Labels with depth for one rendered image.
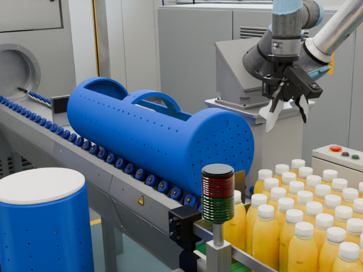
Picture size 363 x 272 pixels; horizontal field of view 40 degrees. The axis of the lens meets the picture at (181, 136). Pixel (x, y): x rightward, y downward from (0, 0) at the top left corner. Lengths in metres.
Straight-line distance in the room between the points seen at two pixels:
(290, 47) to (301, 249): 0.52
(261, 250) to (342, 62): 1.98
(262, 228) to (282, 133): 0.79
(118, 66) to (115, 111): 5.16
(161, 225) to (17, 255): 0.46
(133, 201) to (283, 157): 0.61
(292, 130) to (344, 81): 1.13
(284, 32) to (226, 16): 2.50
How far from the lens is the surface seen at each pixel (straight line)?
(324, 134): 3.23
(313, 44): 1.81
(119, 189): 1.92
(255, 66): 1.93
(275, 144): 1.95
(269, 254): 1.25
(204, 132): 1.49
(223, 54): 1.96
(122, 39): 6.99
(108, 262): 2.69
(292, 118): 1.98
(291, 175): 1.44
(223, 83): 1.98
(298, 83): 1.32
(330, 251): 1.14
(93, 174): 2.11
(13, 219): 1.52
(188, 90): 4.32
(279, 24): 1.33
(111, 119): 1.85
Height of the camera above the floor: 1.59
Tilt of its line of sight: 16 degrees down
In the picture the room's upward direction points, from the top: 2 degrees counter-clockwise
